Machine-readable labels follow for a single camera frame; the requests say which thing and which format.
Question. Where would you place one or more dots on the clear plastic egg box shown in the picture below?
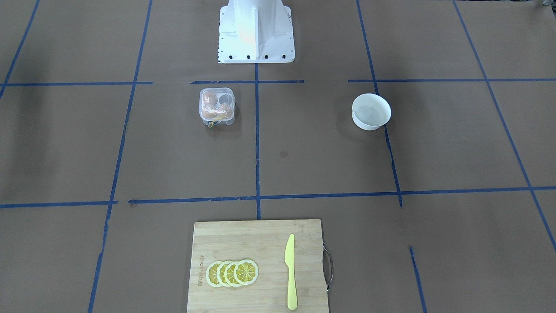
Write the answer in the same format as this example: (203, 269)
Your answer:
(224, 95)

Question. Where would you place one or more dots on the brown egg from bowl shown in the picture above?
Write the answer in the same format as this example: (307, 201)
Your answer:
(226, 111)

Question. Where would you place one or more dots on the brown egg in box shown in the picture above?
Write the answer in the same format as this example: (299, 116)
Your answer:
(209, 98)
(209, 114)

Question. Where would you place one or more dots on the bamboo cutting board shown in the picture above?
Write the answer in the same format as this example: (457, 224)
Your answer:
(264, 242)

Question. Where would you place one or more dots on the yellow plastic knife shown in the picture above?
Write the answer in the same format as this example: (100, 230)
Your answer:
(289, 259)

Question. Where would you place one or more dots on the white ceramic bowl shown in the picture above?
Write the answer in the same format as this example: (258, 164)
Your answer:
(370, 111)

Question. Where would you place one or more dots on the yellow lemon slice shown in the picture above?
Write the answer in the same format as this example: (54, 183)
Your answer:
(246, 272)
(212, 274)
(221, 273)
(229, 274)

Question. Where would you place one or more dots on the white camera pillar with base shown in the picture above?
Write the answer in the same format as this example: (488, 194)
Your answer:
(255, 31)

